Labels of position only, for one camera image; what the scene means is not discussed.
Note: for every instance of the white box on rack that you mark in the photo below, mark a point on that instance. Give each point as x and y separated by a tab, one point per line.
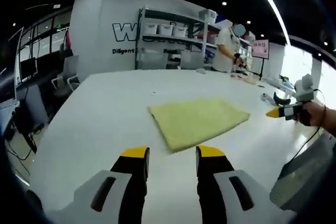
207	14

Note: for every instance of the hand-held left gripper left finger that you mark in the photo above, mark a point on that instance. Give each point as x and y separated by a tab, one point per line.
113	190

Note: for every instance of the black monitor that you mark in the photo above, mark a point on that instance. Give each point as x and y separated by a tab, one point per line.
28	68

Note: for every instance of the grey office chair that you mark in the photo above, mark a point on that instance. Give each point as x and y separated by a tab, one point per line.
69	74

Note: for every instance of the grey hanging bag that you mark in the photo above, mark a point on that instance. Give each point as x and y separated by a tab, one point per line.
66	49

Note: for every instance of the black laptop stand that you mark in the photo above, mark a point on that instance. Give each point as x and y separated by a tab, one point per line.
29	134

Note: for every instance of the white storage bin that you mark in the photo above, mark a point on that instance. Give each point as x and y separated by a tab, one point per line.
151	29
179	31
165	30

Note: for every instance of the grey chair backrest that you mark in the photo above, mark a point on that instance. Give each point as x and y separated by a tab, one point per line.
151	60
192	60

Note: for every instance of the white controller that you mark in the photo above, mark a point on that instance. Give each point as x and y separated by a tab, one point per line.
266	96

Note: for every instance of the grey metal shelving rack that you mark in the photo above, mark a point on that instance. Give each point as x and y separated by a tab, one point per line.
178	43

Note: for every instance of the display screen on stand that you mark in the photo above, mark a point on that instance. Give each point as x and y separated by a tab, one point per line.
260	49

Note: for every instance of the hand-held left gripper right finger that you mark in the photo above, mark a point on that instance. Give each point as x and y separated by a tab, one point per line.
231	190

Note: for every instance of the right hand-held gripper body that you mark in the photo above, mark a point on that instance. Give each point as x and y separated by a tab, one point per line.
304	90

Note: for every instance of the person's right hand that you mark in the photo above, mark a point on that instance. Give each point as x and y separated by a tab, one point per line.
313	113

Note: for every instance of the black headset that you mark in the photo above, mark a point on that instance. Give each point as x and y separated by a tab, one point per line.
281	101

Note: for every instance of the grey mesh chair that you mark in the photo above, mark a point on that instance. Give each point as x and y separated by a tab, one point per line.
307	171

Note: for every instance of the small white object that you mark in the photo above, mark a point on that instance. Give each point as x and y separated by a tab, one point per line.
201	71

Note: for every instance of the yellow blue black garment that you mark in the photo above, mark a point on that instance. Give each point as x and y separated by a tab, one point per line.
197	121

